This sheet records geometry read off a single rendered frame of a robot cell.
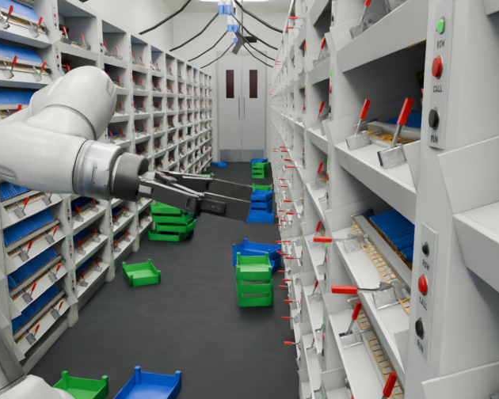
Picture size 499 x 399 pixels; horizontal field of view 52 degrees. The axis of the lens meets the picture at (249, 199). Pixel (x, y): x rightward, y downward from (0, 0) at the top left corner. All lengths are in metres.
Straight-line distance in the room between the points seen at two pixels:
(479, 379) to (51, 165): 0.63
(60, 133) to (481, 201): 0.62
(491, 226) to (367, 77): 0.77
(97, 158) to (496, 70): 0.57
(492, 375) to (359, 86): 0.75
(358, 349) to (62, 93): 0.71
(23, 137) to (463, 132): 0.63
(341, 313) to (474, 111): 0.83
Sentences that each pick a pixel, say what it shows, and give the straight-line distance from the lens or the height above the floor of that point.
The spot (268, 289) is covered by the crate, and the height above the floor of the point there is 0.10.
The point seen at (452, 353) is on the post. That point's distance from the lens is 0.48.
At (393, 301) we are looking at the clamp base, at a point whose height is 0.90.
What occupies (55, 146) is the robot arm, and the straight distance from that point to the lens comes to 0.82.
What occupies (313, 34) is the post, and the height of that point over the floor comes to 1.40.
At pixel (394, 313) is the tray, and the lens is 0.72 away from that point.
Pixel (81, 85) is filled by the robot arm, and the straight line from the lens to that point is 0.94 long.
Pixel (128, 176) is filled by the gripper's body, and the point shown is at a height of 1.06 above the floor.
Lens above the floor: 1.17
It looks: 11 degrees down
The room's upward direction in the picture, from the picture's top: straight up
